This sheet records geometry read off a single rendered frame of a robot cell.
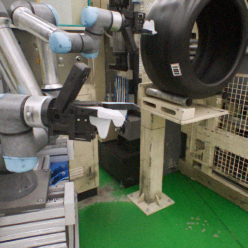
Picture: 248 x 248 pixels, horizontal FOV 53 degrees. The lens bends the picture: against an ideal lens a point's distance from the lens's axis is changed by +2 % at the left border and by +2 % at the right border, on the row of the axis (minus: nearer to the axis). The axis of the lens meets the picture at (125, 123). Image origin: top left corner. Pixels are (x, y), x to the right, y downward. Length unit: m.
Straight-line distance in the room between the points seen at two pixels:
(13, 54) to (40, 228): 0.57
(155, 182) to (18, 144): 1.40
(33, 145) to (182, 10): 0.86
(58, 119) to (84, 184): 1.43
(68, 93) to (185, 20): 0.77
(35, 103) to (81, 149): 1.27
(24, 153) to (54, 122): 0.12
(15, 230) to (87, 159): 1.01
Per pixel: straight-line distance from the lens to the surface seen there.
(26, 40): 1.64
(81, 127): 0.54
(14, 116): 0.61
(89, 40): 1.06
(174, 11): 1.22
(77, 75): 0.53
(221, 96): 1.50
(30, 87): 0.75
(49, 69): 1.36
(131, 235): 1.77
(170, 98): 1.37
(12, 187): 0.89
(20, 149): 0.65
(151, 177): 1.85
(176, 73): 1.20
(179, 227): 1.85
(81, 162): 1.88
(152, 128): 1.68
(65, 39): 0.99
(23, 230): 0.98
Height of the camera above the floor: 1.21
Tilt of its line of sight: 19 degrees down
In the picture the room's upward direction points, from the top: straight up
